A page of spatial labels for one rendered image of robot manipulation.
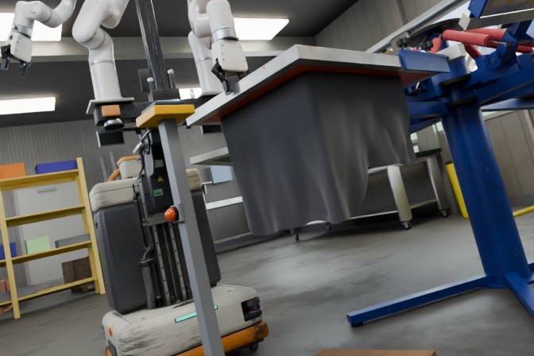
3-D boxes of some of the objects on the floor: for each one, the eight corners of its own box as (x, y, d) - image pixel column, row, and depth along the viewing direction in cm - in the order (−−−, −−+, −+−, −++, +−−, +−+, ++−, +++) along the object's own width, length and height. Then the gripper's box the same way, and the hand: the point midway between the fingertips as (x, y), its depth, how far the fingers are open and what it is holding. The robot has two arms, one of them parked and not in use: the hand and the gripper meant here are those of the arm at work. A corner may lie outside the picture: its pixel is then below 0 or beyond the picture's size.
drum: (508, 208, 488) (491, 151, 496) (485, 216, 467) (468, 156, 475) (474, 212, 526) (458, 159, 535) (452, 219, 505) (436, 164, 514)
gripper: (208, 30, 124) (221, 89, 122) (253, 36, 136) (266, 90, 133) (195, 42, 130) (207, 98, 128) (240, 46, 141) (252, 98, 139)
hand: (236, 89), depth 131 cm, fingers open, 6 cm apart
